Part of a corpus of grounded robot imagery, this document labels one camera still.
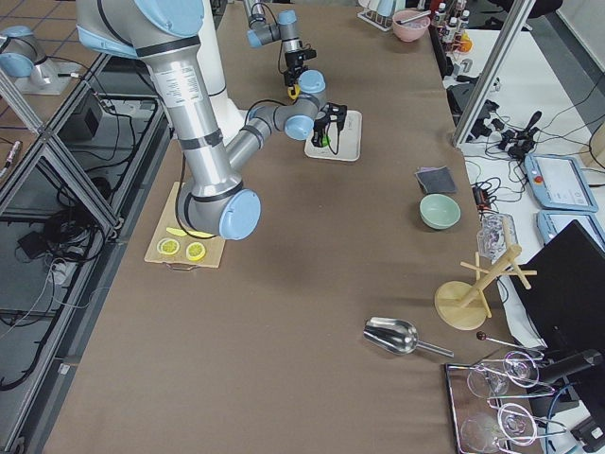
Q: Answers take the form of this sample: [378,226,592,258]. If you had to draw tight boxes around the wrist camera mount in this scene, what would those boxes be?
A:
[325,102,348,132]

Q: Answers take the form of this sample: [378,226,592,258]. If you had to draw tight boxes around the yellow lemon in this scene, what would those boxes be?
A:
[286,84,301,101]

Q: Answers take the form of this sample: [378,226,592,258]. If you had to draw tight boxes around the black monitor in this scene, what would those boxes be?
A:
[521,220,604,352]

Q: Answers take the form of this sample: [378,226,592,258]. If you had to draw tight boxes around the wooden cutting board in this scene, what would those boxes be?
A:
[144,182,225,271]

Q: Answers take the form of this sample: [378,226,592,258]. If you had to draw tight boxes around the metal scoop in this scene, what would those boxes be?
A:
[363,317,454,358]

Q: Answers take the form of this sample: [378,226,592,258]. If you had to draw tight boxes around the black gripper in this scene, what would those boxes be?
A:
[311,112,331,147]
[284,47,317,91]

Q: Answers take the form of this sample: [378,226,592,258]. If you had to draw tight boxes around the grey folded cloth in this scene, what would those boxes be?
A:
[415,166,458,195]

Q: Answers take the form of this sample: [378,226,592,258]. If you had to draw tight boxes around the mint green bowl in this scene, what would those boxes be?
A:
[419,194,461,230]

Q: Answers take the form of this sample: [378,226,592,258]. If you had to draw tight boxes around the pink bowl with ice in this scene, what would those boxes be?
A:
[392,9,431,43]

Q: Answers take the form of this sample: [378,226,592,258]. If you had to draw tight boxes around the wine glass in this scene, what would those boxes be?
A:
[497,403,538,446]
[467,365,510,398]
[502,351,540,389]

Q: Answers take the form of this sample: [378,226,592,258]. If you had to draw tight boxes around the wooden mug tree stand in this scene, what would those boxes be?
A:
[434,218,538,330]

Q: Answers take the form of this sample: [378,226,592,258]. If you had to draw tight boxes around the aluminium frame post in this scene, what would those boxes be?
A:
[452,0,535,148]

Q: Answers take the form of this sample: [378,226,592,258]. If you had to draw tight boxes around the clear plastic box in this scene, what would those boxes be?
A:
[476,214,517,262]

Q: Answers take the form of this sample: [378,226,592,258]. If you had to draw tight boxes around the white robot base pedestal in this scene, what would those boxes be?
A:
[197,0,245,150]

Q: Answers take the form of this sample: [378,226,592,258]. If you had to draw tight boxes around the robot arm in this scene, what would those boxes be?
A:
[77,1,327,240]
[243,1,317,99]

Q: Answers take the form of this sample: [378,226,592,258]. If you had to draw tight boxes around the black glass rack tray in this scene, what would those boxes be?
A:
[444,361,567,453]

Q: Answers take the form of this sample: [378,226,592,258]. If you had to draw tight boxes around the blue teach pendant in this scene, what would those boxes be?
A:
[524,153,598,213]
[536,210,602,245]

